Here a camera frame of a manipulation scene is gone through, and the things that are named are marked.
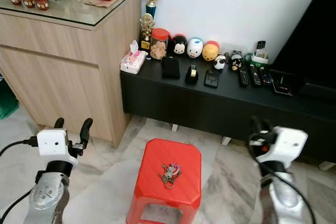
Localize key bunch with colourful charms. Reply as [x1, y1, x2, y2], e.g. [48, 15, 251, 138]
[158, 163, 182, 189]

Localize black TV console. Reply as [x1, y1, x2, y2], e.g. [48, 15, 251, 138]
[120, 54, 336, 164]

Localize black flat device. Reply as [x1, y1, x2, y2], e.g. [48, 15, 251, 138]
[270, 69, 296, 97]

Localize light wooden cabinet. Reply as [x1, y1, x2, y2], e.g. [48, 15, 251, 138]
[0, 0, 142, 147]

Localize black remote control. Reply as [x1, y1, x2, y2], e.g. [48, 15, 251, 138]
[260, 67, 275, 86]
[249, 65, 263, 86]
[237, 67, 250, 87]

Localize green container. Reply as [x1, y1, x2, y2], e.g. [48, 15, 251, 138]
[0, 77, 19, 120]

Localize white green remote holder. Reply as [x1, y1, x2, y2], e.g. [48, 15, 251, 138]
[251, 49, 270, 65]

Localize small black figure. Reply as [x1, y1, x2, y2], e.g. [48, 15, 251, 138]
[229, 50, 244, 71]

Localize small panda figure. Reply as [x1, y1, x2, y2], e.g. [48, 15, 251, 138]
[213, 54, 227, 70]

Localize black tape dispenser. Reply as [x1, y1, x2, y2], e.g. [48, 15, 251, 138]
[185, 65, 200, 84]

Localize pink tissue box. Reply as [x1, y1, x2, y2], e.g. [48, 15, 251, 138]
[120, 40, 148, 74]

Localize orange yellow plush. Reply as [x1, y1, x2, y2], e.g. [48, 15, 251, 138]
[202, 40, 221, 62]

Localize red plastic stool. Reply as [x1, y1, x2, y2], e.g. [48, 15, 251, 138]
[126, 138, 203, 224]

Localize white blue plush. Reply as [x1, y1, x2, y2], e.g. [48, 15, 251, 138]
[186, 37, 204, 59]

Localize black television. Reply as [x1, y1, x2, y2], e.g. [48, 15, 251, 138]
[272, 0, 336, 88]

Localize black wallet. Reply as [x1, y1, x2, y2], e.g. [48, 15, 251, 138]
[162, 56, 181, 80]

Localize black mouse plush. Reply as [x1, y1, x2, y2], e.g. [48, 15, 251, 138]
[170, 34, 188, 56]

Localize red lid snack jar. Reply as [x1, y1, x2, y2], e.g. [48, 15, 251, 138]
[150, 28, 171, 60]

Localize small gold trophy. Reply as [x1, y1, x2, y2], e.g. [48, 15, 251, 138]
[139, 14, 155, 51]

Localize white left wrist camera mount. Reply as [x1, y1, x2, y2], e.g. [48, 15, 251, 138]
[37, 128, 79, 166]

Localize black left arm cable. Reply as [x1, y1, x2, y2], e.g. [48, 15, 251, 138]
[0, 186, 40, 224]
[0, 136, 39, 162]

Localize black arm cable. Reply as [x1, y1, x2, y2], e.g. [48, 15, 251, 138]
[0, 136, 39, 162]
[0, 186, 40, 224]
[260, 161, 317, 224]

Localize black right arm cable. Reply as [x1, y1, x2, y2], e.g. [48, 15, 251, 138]
[260, 161, 317, 224]

